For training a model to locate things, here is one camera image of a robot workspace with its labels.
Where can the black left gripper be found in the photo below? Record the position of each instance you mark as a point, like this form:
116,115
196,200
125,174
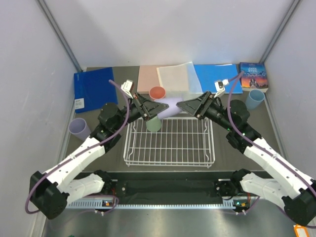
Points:
149,108

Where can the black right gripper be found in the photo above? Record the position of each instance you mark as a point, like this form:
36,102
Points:
199,106

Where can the pink cup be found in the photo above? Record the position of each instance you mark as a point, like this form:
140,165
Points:
157,92

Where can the green cup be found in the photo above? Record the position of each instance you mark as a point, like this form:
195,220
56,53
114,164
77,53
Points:
154,124

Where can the small purple cup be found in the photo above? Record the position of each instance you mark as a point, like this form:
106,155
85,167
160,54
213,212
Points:
172,109

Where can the blue cup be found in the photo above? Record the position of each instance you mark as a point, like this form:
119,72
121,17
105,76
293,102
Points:
254,99

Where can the large purple cup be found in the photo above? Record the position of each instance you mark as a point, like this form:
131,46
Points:
79,128

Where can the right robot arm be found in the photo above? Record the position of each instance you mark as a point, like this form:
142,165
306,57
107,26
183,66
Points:
290,190

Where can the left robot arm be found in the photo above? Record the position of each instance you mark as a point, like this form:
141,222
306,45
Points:
57,187

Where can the white mesh bag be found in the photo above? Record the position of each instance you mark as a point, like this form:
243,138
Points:
180,81

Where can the pink board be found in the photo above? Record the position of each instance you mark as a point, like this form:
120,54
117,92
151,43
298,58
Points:
147,78

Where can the light blue folder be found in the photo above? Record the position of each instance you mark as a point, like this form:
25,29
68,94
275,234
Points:
208,74

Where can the dark blue folder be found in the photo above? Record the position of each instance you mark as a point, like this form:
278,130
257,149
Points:
92,89

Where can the Jane Eyre paperback book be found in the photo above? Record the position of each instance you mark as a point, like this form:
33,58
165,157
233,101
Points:
254,77

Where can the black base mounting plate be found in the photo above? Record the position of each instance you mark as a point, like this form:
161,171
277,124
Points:
185,187

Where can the orange key tag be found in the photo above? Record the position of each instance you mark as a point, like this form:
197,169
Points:
300,231

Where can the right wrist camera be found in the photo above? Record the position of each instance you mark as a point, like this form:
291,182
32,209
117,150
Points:
220,87

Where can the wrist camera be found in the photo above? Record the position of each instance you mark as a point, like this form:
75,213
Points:
220,87
127,88

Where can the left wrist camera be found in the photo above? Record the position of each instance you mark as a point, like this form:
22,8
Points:
127,88

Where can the white wire dish rack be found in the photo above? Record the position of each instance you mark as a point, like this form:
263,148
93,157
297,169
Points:
182,140

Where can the white slotted cable duct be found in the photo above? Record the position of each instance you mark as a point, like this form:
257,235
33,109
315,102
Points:
105,204

